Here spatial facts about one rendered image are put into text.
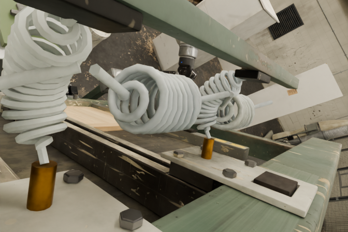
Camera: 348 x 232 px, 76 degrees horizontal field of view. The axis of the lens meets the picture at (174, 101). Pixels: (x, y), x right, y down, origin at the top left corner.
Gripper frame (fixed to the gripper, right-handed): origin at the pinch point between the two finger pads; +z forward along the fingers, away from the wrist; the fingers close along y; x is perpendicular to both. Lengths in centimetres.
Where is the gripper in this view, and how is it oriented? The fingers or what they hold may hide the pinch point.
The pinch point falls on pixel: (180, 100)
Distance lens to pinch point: 106.8
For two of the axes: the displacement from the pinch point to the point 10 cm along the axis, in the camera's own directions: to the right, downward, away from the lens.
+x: -6.2, -0.5, -7.8
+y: -7.7, -1.6, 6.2
